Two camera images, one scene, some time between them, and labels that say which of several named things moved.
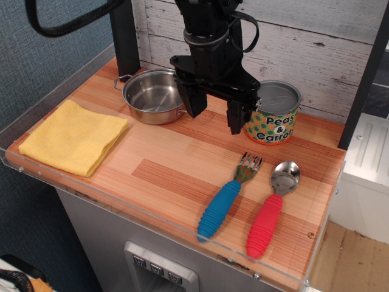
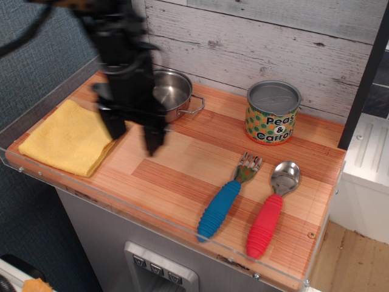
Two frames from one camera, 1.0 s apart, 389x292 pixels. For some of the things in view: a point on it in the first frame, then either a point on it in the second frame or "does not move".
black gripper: [219, 67] -> [129, 86]
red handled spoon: [285, 176] does not move
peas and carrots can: [273, 123] does not move
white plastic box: [361, 203] does not move
